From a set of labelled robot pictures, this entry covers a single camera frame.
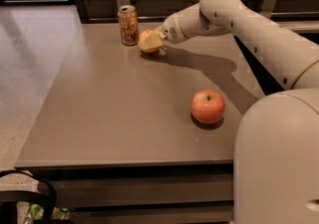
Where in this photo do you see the orange fruit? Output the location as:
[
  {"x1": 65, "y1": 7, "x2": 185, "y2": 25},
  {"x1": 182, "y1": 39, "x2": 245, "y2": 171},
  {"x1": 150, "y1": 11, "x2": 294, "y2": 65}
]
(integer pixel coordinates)
[{"x1": 139, "y1": 30, "x2": 159, "y2": 53}]

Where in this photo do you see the orange La Croix can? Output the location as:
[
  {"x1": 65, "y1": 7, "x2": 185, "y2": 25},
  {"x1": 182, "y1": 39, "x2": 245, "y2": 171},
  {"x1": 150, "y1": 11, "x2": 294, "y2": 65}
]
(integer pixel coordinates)
[{"x1": 118, "y1": 5, "x2": 139, "y2": 46}]

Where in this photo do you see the red apple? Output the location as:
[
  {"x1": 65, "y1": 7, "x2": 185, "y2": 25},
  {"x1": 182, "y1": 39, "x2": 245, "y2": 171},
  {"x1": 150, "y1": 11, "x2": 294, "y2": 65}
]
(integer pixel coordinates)
[{"x1": 190, "y1": 89, "x2": 225, "y2": 124}]

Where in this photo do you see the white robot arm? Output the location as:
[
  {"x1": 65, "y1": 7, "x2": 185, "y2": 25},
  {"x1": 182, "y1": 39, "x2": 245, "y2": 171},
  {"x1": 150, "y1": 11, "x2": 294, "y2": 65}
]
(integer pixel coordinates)
[{"x1": 139, "y1": 0, "x2": 319, "y2": 224}]

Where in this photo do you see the grey table with drawers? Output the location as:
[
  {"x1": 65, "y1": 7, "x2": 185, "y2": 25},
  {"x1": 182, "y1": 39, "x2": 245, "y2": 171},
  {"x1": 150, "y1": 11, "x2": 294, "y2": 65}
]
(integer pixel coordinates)
[{"x1": 16, "y1": 24, "x2": 263, "y2": 224}]

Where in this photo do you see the green snack packet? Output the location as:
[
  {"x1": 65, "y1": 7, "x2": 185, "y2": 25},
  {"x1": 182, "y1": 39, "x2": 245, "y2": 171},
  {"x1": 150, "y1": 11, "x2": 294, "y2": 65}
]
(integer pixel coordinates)
[{"x1": 23, "y1": 204, "x2": 73, "y2": 224}]

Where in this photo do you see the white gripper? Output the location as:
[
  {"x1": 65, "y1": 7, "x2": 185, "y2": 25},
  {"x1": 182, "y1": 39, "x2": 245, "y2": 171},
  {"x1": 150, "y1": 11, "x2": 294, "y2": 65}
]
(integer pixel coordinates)
[{"x1": 138, "y1": 13, "x2": 188, "y2": 50}]

